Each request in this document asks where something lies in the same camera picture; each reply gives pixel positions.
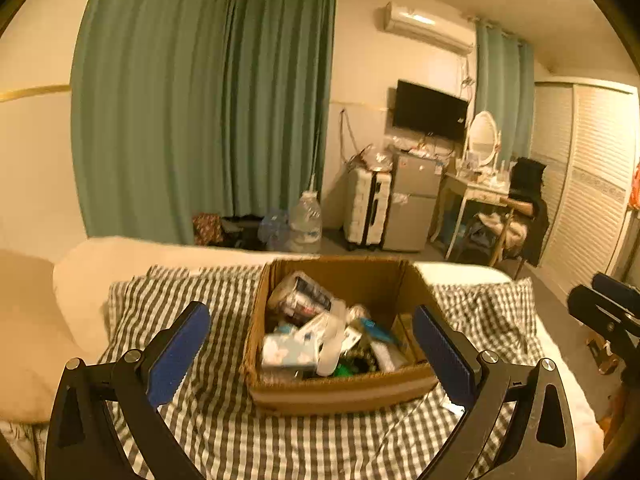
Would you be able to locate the grey checked blanket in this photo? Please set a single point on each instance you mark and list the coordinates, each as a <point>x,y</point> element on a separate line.
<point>225,435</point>

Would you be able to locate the white louvred wardrobe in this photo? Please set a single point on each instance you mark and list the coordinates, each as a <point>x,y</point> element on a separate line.
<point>595,185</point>

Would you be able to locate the white blue tissue pack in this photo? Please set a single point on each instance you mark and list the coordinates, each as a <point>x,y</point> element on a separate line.
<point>290,352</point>

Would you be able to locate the brown cardboard box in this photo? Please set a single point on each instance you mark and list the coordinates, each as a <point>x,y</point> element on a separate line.
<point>340,395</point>

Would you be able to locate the bluish plastic water bottle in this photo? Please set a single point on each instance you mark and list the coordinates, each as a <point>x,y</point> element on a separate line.
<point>274,230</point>

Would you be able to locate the patterned red bag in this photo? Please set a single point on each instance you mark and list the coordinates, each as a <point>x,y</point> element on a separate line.
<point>207,230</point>

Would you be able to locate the green curtain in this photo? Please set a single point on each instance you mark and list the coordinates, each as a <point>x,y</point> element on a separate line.
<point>150,110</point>
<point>502,90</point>
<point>280,110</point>

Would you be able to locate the black garment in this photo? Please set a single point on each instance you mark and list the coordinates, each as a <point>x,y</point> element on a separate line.
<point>530,180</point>

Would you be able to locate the blue plastic item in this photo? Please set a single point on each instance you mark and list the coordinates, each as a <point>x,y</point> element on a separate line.
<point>377,330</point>

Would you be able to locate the white air conditioner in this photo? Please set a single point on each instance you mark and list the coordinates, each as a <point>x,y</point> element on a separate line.
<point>425,27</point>

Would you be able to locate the white bed sheet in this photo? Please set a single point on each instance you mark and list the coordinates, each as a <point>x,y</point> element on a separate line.
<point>125,255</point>

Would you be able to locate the white oval mirror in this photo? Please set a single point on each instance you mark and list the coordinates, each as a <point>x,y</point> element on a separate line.
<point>482,135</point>

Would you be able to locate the white dressing table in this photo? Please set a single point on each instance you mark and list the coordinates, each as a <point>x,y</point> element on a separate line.
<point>475,187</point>

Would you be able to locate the large clear water bottle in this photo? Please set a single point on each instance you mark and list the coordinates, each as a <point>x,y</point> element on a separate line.
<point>305,225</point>

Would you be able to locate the black bag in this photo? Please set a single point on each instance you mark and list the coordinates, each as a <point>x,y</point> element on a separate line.
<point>242,232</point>

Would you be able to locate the black wall television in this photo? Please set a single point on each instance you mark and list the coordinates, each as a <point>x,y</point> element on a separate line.
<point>430,110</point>

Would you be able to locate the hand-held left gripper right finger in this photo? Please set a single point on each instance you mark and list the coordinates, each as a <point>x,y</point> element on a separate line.
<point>445,355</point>

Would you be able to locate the white suitcase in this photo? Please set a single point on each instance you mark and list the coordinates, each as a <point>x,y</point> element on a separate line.
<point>362,210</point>

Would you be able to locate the clear plastic bag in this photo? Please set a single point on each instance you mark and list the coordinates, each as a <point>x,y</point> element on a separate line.
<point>372,157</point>

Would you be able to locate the grey small fridge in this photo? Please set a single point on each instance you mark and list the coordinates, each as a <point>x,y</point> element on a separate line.
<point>412,200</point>

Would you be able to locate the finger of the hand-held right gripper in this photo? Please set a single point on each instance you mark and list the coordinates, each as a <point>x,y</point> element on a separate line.
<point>600,317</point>
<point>617,287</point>

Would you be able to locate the wooden chair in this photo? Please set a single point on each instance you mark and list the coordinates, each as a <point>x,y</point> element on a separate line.
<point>505,230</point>

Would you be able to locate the white tube purple band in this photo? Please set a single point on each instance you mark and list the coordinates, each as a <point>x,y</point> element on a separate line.
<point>317,327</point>

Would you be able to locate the green snack packet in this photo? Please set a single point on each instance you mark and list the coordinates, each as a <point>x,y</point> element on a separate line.
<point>346,370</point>

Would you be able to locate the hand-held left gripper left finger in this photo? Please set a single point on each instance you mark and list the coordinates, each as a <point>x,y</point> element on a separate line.
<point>177,355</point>

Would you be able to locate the beige pillow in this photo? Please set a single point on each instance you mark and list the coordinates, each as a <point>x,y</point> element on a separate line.
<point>30,335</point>

